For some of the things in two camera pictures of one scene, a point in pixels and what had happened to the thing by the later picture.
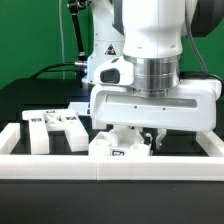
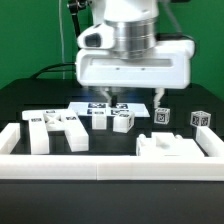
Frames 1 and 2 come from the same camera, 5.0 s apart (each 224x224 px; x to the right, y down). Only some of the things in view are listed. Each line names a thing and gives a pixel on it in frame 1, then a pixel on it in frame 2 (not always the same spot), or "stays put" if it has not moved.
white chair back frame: [41, 122] stays put
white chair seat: [125, 141] → [166, 144]
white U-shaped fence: [17, 166] stays put
